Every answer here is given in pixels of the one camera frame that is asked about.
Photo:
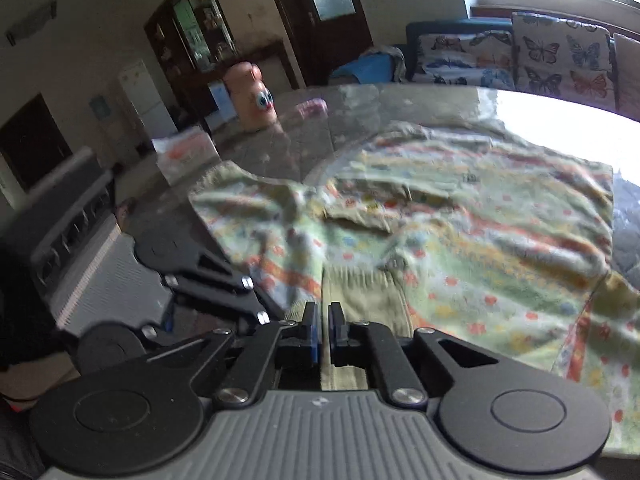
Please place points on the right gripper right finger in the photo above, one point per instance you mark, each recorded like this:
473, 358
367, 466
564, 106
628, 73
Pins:
374, 348

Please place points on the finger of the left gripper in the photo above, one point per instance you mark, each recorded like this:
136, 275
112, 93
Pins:
171, 251
240, 299

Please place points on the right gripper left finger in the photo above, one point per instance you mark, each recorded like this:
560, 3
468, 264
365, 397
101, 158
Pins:
282, 355

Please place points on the floral green children's cardigan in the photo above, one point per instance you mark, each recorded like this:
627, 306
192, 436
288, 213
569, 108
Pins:
491, 239

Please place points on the white tissue pack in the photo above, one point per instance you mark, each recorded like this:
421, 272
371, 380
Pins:
183, 153

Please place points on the pink cartoon water bottle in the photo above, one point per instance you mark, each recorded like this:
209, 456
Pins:
252, 101

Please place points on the white refrigerator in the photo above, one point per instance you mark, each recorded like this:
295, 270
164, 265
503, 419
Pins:
145, 100

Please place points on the small pink toy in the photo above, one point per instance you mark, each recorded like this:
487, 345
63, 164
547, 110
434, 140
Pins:
312, 108

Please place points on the dark wooden display cabinet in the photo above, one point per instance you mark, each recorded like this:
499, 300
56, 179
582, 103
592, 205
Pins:
190, 38

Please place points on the blue folded cloth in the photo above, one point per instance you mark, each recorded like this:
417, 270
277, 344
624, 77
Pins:
377, 65

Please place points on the dark wooden door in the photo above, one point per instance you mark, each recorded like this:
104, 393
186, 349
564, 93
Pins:
324, 35

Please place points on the butterfly cushion lying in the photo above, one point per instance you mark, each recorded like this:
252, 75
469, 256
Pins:
484, 59

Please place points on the blue sofa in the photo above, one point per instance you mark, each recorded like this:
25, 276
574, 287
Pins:
466, 27

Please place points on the butterfly cushion upright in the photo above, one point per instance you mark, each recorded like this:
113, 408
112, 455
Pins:
563, 59

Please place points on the plain beige cushion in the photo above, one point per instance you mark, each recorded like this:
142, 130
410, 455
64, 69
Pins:
628, 76

